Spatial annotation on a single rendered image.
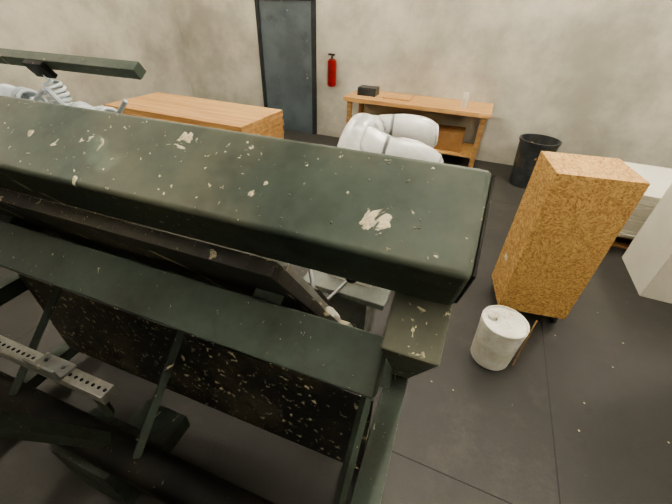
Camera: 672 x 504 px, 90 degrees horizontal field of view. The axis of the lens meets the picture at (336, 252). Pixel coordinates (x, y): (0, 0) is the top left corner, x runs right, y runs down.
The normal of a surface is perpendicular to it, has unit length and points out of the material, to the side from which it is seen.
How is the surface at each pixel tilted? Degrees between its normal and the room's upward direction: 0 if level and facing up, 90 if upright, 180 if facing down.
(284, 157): 34
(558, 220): 90
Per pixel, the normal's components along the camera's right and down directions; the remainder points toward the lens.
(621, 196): -0.24, 0.57
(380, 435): 0.03, -0.80
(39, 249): -0.18, -0.36
